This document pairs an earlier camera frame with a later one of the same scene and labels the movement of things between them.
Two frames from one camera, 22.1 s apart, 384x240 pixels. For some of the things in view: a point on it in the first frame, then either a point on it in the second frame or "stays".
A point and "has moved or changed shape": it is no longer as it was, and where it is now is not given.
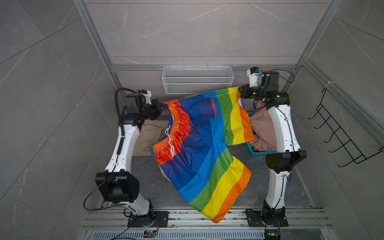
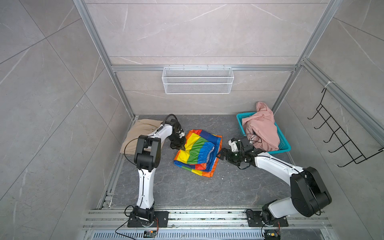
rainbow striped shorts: x=194 y=158 has moved or changed shape
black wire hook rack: x=338 y=133 stays
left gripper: x=155 y=108 → x=181 y=146
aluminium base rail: x=113 y=224 stays
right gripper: x=246 y=93 → x=228 y=157
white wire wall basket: x=180 y=79 stays
